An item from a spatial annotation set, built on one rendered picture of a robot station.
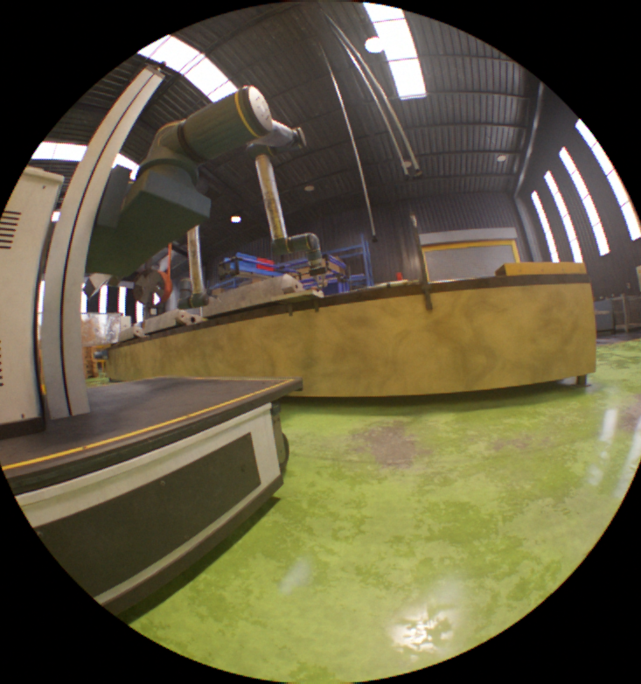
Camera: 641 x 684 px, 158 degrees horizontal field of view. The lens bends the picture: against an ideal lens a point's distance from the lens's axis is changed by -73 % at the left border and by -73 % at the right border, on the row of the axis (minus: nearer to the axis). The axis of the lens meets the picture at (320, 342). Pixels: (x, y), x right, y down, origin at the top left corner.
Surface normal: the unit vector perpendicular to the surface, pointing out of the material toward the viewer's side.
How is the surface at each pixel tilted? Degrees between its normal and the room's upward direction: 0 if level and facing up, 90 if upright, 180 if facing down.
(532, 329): 90
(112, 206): 90
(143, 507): 90
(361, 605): 0
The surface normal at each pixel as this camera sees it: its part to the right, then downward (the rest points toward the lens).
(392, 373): -0.40, 0.04
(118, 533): 0.92, -0.08
